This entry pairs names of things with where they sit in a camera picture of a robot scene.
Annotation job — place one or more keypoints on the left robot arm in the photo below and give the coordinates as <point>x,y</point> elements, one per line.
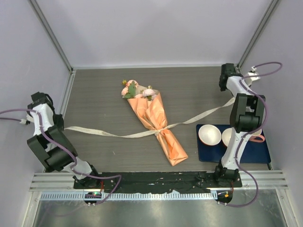
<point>52,147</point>

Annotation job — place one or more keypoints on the white slotted cable duct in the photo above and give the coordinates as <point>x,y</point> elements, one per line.
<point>96,196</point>

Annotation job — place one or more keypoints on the left white bowl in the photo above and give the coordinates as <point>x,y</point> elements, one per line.
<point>209,135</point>

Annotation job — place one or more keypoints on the cream ribbon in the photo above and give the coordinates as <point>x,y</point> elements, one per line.
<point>149,132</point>

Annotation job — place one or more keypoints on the peach fake flower with buds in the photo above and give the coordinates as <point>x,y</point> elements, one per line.
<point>129,90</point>

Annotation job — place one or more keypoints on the right white bowl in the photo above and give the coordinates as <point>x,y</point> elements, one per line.
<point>226,136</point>

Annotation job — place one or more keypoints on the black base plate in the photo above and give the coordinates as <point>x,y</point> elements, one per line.
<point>157,182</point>

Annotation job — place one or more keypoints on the light pink fake flower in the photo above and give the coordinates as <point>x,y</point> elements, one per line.
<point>149,93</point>

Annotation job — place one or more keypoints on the orange beige wrapping paper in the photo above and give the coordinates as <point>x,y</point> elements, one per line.
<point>152,115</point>

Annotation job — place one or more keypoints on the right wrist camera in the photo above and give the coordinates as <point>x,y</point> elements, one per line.
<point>251,76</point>

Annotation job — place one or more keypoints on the white bowl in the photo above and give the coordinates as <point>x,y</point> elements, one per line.
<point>226,136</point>
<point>209,135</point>

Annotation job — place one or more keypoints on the pink mug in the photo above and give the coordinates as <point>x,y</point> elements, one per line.
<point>257,137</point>

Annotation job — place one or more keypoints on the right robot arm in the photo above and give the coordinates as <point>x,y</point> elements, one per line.
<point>246,118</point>

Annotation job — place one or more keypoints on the dark blue mat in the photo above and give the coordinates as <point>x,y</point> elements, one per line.
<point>256,153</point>

